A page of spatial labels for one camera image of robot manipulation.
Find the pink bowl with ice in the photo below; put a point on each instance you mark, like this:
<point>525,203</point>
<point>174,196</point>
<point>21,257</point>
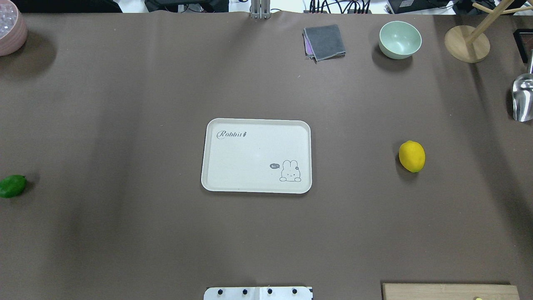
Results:
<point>14,31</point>

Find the wooden mug tree stand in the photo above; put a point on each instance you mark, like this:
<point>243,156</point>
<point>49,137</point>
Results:
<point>470,44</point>

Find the mint green bowl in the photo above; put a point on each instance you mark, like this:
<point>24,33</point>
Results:
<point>399,40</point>

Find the wooden cutting board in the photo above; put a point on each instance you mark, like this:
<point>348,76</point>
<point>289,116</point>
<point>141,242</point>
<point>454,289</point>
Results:
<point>417,291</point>

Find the yellow lemon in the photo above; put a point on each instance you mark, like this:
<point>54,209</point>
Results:
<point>412,156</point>

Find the aluminium frame post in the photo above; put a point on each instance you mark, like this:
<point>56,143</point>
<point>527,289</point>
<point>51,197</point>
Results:
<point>260,9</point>

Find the green lime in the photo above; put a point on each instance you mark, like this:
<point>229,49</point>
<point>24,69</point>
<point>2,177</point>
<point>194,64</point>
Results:
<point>12,186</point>

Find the cream rabbit tray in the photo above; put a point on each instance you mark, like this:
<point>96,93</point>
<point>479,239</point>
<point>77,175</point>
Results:
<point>257,155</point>

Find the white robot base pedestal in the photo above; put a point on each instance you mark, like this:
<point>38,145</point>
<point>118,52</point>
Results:
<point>259,293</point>

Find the grey folded cloth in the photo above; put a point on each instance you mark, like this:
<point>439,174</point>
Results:
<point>324,42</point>

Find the metal scoop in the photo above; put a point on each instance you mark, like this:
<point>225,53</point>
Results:
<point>522,94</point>

